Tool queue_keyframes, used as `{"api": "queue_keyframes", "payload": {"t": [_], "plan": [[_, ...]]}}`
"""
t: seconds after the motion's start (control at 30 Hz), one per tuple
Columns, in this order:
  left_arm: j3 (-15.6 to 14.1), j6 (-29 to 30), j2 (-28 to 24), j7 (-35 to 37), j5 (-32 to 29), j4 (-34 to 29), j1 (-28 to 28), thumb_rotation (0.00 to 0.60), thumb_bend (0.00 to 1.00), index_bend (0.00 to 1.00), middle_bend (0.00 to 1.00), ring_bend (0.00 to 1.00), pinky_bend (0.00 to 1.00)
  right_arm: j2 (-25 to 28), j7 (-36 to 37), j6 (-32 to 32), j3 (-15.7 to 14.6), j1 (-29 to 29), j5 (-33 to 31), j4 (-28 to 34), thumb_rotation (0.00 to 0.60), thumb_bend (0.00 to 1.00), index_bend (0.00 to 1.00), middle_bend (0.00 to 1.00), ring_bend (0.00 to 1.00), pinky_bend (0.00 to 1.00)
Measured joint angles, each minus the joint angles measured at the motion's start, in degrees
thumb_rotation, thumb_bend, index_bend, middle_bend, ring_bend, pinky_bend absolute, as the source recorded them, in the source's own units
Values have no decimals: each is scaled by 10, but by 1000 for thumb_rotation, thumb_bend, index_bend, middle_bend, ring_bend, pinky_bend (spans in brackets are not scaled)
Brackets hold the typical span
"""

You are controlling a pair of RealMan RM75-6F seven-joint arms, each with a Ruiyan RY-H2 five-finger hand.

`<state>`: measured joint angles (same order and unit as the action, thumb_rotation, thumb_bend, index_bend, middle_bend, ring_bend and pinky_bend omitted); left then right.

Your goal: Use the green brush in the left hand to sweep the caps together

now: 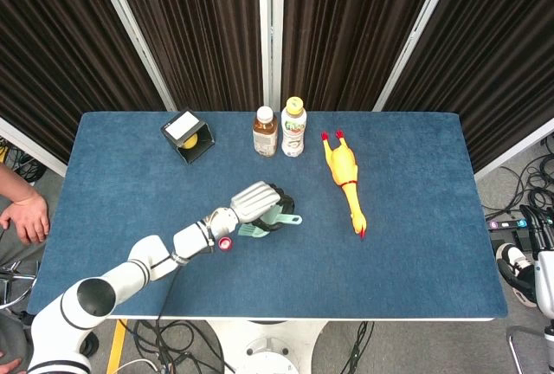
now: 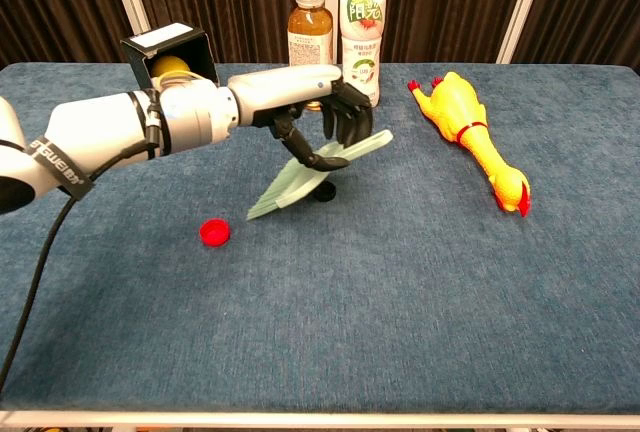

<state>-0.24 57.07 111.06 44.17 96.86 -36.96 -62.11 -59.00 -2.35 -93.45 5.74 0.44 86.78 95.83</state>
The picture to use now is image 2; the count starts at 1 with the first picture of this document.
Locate yellow rubber chicken toy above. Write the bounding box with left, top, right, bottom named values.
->
left=407, top=70, right=532, bottom=219

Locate black cardboard box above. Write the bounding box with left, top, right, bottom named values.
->
left=119, top=22, right=220, bottom=91

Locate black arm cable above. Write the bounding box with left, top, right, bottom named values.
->
left=0, top=96, right=166, bottom=383

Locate red bottle cap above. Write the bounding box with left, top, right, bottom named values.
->
left=198, top=218, right=233, bottom=248

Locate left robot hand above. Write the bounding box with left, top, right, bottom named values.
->
left=227, top=64, right=374, bottom=172

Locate yellow ball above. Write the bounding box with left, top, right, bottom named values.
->
left=151, top=55, right=192, bottom=79

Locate white drink bottle yellow cap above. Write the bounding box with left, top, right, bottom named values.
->
left=339, top=0, right=387, bottom=108

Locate blue table cloth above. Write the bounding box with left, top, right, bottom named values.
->
left=0, top=62, right=640, bottom=416

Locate amber tea bottle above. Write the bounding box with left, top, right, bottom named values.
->
left=287, top=0, right=335, bottom=112

